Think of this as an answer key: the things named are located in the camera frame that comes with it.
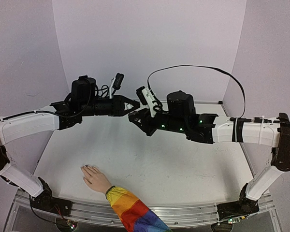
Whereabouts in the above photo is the right black camera cable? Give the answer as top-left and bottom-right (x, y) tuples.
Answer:
(146, 64), (247, 118)

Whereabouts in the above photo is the aluminium front rail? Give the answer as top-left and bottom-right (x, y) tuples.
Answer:
(16, 187), (275, 232)

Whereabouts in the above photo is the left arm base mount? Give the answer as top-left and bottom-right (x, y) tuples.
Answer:
(30, 177), (73, 216)

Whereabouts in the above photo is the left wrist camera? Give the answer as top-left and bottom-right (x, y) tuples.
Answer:
(109, 73), (124, 99)

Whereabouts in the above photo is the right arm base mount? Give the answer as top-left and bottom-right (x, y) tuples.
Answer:
(217, 183), (260, 222)

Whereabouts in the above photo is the rainbow sleeve forearm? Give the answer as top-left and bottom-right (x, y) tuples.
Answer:
(105, 186), (171, 232)

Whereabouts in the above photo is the mannequin hand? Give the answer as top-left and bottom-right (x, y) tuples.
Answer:
(81, 165), (113, 194)

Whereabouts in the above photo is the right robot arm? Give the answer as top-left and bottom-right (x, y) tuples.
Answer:
(128, 88), (290, 201)

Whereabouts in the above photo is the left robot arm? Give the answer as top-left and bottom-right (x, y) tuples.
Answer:
(0, 73), (140, 211)

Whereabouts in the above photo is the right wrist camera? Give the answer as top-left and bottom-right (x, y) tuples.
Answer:
(136, 86), (163, 117)

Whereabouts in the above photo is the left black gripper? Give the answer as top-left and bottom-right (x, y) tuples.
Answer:
(81, 95), (141, 117)

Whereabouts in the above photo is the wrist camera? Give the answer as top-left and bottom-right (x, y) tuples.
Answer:
(109, 73), (124, 99)
(136, 86), (163, 117)

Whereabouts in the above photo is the left base black cable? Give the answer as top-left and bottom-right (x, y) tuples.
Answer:
(28, 193), (71, 225)

